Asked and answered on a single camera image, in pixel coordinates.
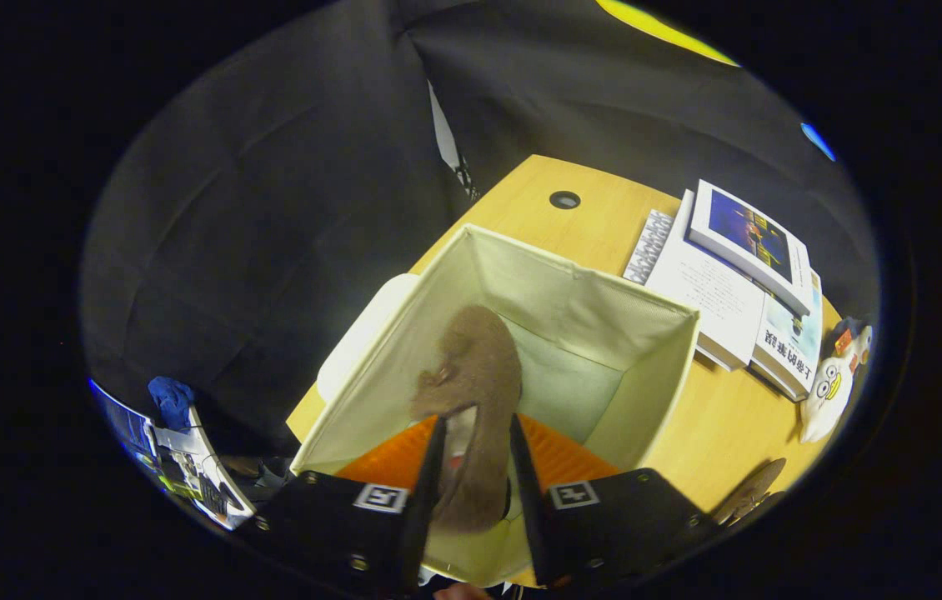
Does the penguin plush toy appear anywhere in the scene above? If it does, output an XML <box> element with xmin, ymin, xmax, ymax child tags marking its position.
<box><xmin>831</xmin><ymin>315</ymin><xmax>874</xmax><ymax>359</ymax></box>

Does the white seal plush toy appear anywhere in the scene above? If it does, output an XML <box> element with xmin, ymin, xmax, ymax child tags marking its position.
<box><xmin>799</xmin><ymin>327</ymin><xmax>874</xmax><ymax>444</ymax></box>

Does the white cluttered side table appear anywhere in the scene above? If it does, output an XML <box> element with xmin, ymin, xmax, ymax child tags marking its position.
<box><xmin>146</xmin><ymin>407</ymin><xmax>257</xmax><ymax>532</ymax></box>

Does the glowing computer screen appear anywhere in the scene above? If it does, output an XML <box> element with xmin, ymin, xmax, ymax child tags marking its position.
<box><xmin>90</xmin><ymin>379</ymin><xmax>157</xmax><ymax>476</ymax></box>

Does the cream fabric storage box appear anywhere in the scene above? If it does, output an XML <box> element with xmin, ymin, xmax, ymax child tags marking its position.
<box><xmin>289</xmin><ymin>223</ymin><xmax>701</xmax><ymax>588</ymax></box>

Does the blue cloth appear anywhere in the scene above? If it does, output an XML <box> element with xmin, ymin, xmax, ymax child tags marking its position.
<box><xmin>148</xmin><ymin>377</ymin><xmax>195</xmax><ymax>431</ymax></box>

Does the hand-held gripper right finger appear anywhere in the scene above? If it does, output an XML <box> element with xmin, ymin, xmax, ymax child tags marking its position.
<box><xmin>508</xmin><ymin>412</ymin><xmax>720</xmax><ymax>591</ymax></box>

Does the brown fuzzy shoe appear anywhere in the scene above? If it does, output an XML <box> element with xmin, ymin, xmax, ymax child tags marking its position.
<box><xmin>713</xmin><ymin>457</ymin><xmax>789</xmax><ymax>528</ymax></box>
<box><xmin>410</xmin><ymin>304</ymin><xmax>524</xmax><ymax>534</ymax></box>

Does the black backdrop cloth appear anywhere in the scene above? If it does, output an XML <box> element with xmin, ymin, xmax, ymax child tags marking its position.
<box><xmin>79</xmin><ymin>0</ymin><xmax>880</xmax><ymax>468</ymax></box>

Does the dark grey cloth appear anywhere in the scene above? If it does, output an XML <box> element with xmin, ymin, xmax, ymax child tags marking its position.
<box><xmin>221</xmin><ymin>454</ymin><xmax>298</xmax><ymax>501</ymax></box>

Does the large white cover book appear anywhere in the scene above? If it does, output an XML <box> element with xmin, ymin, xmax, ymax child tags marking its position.
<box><xmin>623</xmin><ymin>190</ymin><xmax>824</xmax><ymax>403</ymax></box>

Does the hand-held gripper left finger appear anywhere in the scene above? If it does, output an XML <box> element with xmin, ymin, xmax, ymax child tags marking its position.
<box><xmin>250</xmin><ymin>414</ymin><xmax>448</xmax><ymax>599</ymax></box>

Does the small blue cover book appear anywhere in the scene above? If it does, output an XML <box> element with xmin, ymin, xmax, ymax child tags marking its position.
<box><xmin>688</xmin><ymin>179</ymin><xmax>815</xmax><ymax>318</ymax></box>

